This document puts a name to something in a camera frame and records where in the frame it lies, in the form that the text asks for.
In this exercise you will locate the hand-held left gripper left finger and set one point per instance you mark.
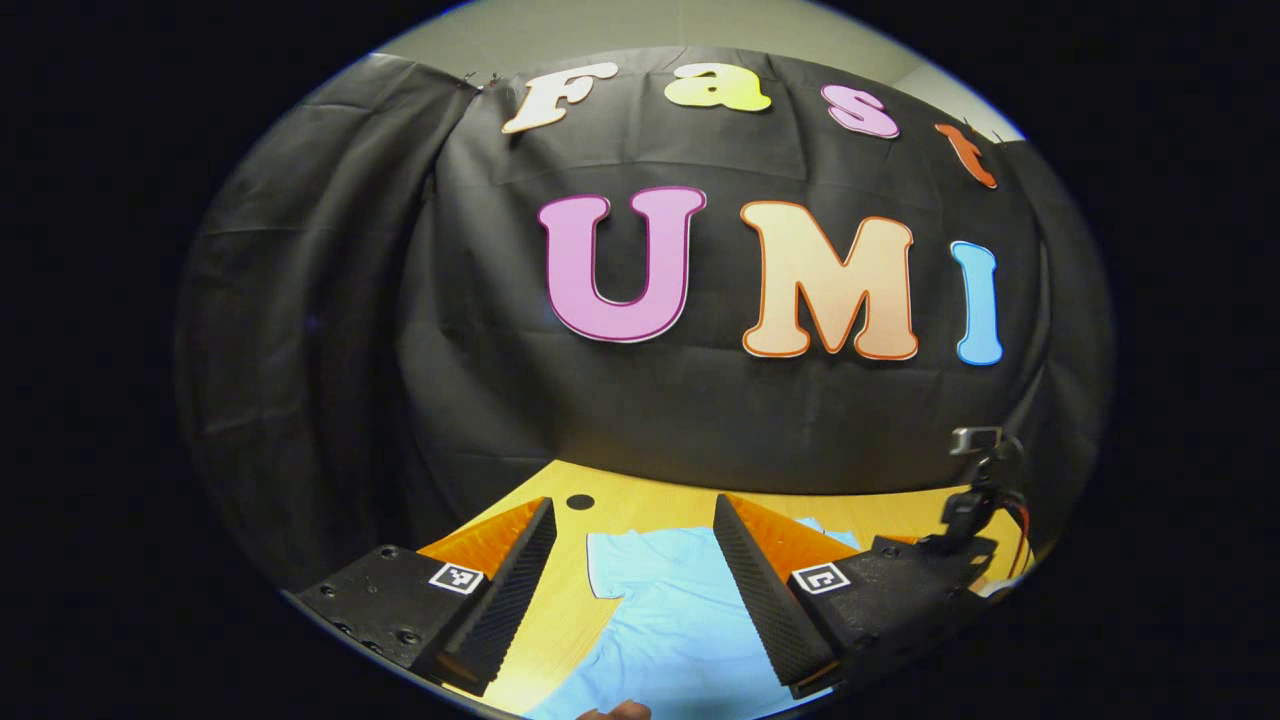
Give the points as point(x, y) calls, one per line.
point(520, 600)

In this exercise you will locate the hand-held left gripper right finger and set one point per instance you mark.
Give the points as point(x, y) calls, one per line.
point(760, 600)

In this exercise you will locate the light blue T-shirt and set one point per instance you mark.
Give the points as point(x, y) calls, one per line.
point(670, 620)

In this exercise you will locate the black round table grommet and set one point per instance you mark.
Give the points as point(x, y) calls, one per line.
point(580, 501)

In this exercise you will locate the black backdrop cloth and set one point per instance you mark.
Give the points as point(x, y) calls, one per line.
point(700, 410)

